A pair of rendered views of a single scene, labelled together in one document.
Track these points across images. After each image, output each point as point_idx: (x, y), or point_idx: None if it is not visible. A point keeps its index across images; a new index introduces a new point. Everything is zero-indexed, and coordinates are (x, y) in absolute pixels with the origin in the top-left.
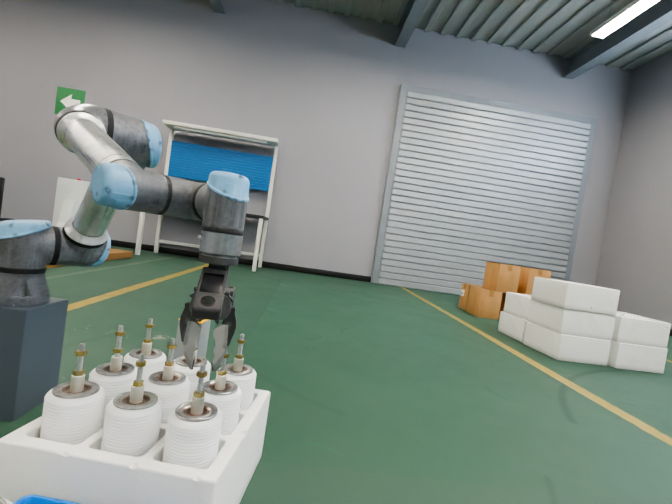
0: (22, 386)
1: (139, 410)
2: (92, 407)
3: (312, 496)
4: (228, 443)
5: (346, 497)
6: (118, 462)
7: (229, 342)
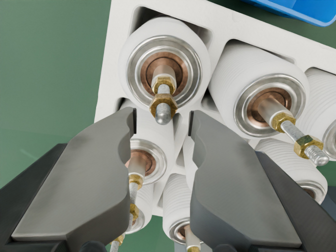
0: (335, 213)
1: (262, 74)
2: (321, 106)
3: (47, 93)
4: (115, 75)
5: (11, 91)
6: (257, 22)
7: (49, 152)
